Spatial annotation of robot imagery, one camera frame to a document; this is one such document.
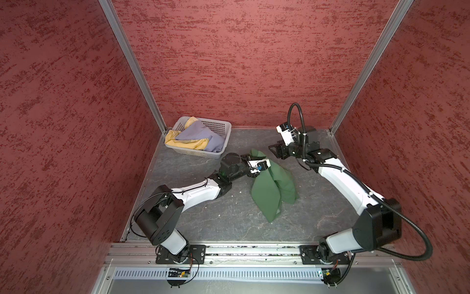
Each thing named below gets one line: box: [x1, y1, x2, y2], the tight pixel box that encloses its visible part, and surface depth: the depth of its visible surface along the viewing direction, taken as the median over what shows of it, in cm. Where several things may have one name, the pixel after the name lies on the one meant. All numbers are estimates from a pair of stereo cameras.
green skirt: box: [250, 148, 299, 223], surface depth 87 cm
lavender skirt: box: [175, 120, 226, 153], surface depth 102 cm
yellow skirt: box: [164, 116, 210, 151], surface depth 102 cm
